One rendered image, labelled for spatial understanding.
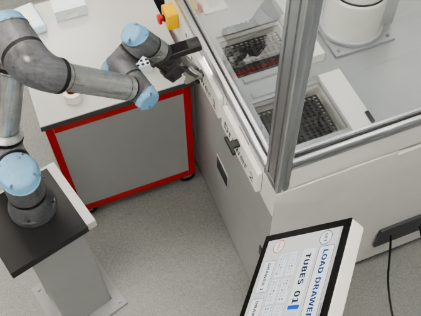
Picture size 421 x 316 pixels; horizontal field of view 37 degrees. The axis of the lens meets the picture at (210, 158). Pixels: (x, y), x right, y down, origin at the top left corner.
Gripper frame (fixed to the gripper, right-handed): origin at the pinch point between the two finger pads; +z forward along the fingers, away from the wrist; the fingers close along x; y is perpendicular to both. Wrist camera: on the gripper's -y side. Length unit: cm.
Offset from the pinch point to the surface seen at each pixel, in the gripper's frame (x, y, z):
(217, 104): 13.6, 0.3, 2.4
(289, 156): 55, -17, -15
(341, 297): 97, -14, -23
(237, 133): 29.3, -2.0, -0.4
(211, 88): 8.0, -0.7, 0.9
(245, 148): 35.8, -2.0, -0.4
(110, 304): 32, 96, 42
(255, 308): 86, 9, -18
